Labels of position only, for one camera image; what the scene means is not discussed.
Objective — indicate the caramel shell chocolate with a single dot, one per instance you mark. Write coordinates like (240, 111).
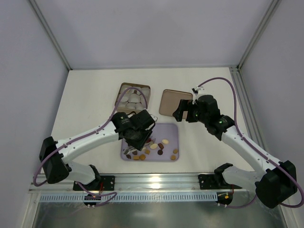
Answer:
(142, 157)

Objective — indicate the caramel ribbed chocolate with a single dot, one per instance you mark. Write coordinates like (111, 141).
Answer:
(136, 157)

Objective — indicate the white slotted cable duct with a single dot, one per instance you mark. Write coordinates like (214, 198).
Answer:
(131, 197)

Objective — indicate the left black mount plate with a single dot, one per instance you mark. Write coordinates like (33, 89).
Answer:
(106, 183)

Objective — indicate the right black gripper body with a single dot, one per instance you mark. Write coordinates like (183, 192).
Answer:
(188, 112)

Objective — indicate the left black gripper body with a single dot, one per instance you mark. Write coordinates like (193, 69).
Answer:
(139, 141)

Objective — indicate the aluminium rail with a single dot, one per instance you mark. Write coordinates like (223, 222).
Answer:
(156, 181)

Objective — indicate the white swirl oval chocolate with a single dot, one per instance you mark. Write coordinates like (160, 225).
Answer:
(165, 141)

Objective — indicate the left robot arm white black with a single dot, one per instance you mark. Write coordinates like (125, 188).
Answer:
(57, 157)

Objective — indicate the right black mount plate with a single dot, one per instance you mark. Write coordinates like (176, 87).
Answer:
(207, 182)

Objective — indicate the purple plastic tray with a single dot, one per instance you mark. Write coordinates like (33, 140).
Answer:
(161, 131)

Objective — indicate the brown tin lid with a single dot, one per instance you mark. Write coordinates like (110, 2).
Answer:
(170, 101)

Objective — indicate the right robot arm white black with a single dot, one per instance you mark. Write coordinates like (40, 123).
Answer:
(272, 181)

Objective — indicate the brown tin box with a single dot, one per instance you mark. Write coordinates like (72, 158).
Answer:
(132, 97)

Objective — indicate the black mount plate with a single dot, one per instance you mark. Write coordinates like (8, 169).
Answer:
(106, 183)
(207, 182)

